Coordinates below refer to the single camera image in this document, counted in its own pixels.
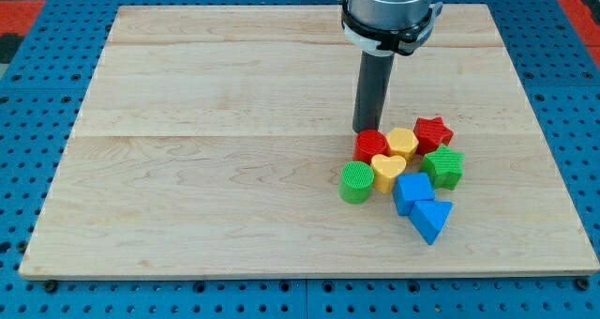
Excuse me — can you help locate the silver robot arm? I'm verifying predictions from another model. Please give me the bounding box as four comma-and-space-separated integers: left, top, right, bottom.
341, 0, 443, 57

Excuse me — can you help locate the light wooden board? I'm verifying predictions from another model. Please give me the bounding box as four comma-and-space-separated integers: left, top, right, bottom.
19, 4, 599, 281

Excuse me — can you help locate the green cylinder block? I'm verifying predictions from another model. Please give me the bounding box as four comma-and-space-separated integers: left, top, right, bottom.
338, 161, 374, 205

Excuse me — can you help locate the red cylinder block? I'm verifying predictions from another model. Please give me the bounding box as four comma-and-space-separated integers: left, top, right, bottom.
352, 129, 389, 164

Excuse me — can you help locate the yellow heart block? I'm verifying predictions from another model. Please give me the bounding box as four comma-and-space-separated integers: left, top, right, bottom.
370, 154, 407, 193

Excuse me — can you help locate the yellow hexagon block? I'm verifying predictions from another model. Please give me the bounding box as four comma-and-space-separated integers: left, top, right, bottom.
386, 128, 419, 162

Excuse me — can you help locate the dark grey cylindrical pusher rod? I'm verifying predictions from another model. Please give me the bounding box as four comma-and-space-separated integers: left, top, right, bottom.
352, 52, 395, 133

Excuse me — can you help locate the blue cube block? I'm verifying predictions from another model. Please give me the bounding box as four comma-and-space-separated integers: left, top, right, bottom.
392, 173, 435, 216

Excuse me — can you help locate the red star block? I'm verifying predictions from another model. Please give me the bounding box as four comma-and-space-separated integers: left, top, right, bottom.
413, 116, 454, 156

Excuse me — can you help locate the blue triangle block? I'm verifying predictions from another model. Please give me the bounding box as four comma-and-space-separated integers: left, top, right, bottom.
409, 200, 454, 245

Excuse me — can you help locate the green star block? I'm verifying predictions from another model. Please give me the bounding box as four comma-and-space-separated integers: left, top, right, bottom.
419, 144, 465, 190

